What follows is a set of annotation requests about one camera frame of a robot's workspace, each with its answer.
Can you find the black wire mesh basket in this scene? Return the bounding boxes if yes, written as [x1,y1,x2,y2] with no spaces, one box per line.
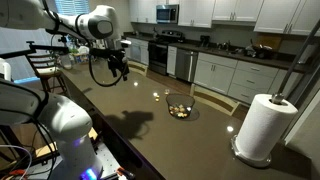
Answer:
[165,93,196,120]

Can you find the stainless steel microwave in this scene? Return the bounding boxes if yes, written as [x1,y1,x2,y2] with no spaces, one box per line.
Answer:
[155,4,180,25]

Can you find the white drawer base cabinet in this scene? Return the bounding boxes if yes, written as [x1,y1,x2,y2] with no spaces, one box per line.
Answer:
[227,60,280,105]

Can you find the black coffee maker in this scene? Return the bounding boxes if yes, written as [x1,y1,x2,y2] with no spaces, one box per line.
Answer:
[199,34,211,48]

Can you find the pile of wrapped candies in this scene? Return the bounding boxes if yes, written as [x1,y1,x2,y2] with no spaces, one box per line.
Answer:
[168,104,189,119]

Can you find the white paper towel roll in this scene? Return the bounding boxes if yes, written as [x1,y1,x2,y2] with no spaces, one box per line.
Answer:
[234,93,299,162]

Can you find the white double door base cabinet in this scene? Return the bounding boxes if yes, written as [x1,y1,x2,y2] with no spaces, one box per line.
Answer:
[193,52,239,96]

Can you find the white wooden chair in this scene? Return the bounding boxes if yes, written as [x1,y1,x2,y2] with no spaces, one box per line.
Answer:
[189,83,240,117]
[127,60,148,77]

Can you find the black stainless stove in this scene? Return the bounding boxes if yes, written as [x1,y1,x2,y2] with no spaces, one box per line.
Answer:
[147,30,185,76]

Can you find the white wide upper cabinet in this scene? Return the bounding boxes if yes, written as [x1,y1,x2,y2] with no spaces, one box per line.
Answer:
[253,0,320,37]

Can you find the dark kitchen countertop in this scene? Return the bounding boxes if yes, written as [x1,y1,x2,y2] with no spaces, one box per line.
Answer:
[123,31,309,74]

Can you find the dark wooden stool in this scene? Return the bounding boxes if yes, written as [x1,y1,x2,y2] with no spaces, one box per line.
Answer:
[25,53,68,95]

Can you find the white base cabinet beside stove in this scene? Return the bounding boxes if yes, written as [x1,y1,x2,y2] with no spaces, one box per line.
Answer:
[128,37,150,66]

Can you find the blue labelled box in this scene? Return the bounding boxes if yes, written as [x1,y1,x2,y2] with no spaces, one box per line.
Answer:
[73,51,90,65]

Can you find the black orange clamp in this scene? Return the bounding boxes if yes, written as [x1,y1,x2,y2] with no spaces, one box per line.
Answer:
[114,166,137,180]

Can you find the window blinds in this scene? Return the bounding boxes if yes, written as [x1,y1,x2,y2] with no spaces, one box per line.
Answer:
[54,0,91,17]

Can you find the clear plastic bottle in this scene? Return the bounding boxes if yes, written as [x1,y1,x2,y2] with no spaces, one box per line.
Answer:
[60,53,73,71]

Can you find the white tall upper cabinet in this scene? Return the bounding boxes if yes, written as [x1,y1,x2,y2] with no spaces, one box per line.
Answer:
[177,0,216,29]

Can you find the silver paper towel holder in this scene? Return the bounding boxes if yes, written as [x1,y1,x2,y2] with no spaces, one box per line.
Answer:
[230,92,286,169]

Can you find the white upper cabinet beside microwave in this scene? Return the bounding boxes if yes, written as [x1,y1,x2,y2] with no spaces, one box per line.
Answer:
[128,0,158,25]

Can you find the wooden cutting board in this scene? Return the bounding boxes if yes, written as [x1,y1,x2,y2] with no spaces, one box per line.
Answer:
[255,33,283,52]

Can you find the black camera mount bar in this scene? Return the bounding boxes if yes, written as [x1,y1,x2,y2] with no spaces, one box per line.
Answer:
[0,40,70,61]

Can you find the white cable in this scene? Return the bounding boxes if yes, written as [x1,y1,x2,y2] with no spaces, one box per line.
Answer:
[0,144,33,180]

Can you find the stainless steel dishwasher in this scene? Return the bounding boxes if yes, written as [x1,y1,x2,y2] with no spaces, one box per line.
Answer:
[175,48,199,83]

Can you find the pile of dark dishes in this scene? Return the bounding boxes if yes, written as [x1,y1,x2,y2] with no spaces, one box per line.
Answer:
[245,39,274,60]

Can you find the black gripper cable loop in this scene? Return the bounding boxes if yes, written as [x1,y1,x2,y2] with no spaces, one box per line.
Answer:
[87,55,130,88]

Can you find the white short upper cabinet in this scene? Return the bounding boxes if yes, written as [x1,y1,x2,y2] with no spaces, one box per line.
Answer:
[212,0,265,23]

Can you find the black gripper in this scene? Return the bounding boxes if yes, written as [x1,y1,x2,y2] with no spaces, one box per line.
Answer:
[107,49,131,82]

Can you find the white narrow base cabinet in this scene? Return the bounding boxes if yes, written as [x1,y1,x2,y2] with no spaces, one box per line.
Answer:
[166,45,178,77]

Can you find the white perforated mounting plate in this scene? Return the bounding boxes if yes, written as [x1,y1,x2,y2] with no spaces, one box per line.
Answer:
[25,142,122,180]

